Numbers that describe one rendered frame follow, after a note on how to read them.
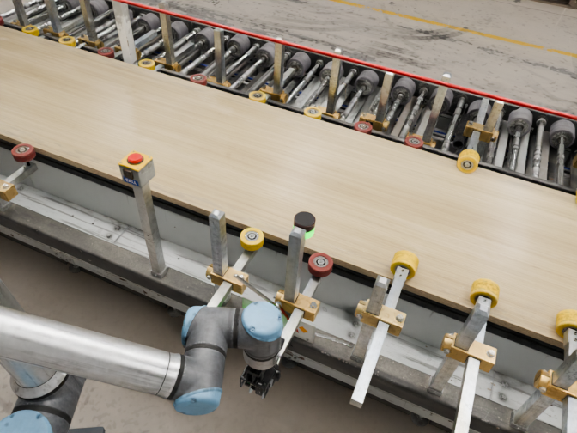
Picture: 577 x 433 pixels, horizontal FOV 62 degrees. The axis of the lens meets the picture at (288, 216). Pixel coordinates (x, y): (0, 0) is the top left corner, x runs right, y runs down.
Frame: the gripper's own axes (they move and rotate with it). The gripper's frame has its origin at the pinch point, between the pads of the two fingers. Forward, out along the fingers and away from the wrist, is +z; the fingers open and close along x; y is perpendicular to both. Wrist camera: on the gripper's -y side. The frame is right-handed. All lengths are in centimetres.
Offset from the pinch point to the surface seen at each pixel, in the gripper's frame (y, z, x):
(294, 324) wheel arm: -19.2, -3.4, 0.6
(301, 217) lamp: -31.9, -34.8, -4.9
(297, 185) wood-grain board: -73, -8, -22
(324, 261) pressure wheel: -42.4, -7.8, 0.8
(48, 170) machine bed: -47, 5, -123
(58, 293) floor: -34, 82, -133
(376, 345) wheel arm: -16.8, -13.4, 25.1
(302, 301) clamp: -27.3, -4.4, -0.2
